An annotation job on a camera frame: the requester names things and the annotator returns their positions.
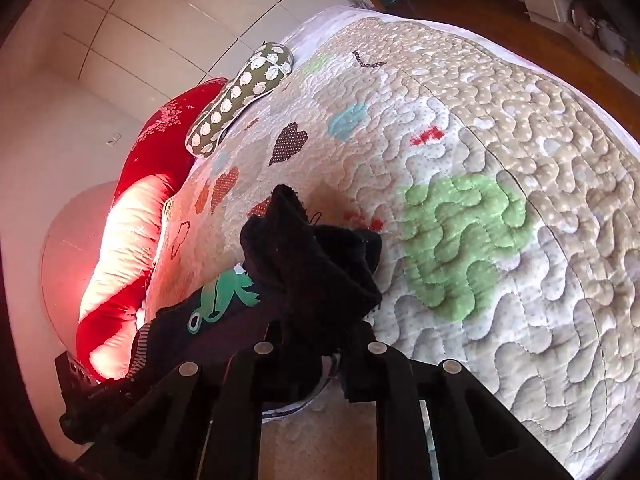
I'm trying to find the dark navy frog pants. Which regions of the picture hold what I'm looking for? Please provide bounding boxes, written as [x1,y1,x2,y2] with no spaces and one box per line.
[125,184,383,420]

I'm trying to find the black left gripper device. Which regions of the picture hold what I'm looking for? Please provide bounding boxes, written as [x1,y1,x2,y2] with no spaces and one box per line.
[54,351,134,444]

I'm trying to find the round pink headboard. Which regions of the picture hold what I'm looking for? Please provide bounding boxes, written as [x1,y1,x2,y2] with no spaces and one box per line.
[40,181,116,352]

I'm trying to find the patchwork heart quilt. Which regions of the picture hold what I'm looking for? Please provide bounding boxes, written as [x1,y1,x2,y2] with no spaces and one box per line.
[145,14,639,479]

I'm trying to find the red and white body pillow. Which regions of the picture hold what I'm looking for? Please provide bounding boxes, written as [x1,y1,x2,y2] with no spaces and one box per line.
[75,78,227,382]

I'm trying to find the olive green patterned pillow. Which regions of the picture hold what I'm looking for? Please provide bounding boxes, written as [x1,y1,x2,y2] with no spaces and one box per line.
[186,42,294,157]

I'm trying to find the white shelf unit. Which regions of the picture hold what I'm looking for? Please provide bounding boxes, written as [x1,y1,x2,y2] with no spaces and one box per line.
[524,0,639,93]

